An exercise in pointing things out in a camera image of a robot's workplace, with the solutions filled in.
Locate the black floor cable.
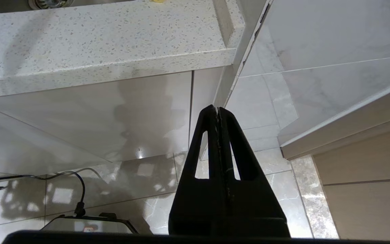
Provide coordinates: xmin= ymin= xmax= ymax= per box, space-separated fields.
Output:
xmin=0 ymin=171 xmax=86 ymax=217

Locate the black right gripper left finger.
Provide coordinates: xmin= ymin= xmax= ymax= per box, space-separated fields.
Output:
xmin=169 ymin=104 xmax=229 ymax=236

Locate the round metal drain strainer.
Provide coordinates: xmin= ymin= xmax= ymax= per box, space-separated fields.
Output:
xmin=28 ymin=0 xmax=73 ymax=10

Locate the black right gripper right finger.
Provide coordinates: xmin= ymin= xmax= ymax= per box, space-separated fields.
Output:
xmin=218 ymin=107 xmax=291 ymax=238

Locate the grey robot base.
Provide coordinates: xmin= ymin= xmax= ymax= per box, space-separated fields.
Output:
xmin=41 ymin=213 xmax=139 ymax=235

